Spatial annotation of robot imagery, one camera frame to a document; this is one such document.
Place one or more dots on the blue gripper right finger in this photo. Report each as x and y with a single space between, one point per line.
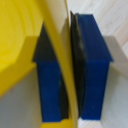
95 66

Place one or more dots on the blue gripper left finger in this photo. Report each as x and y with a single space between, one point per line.
48 86

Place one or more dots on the yellow plastic bowl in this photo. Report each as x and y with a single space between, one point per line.
16 33

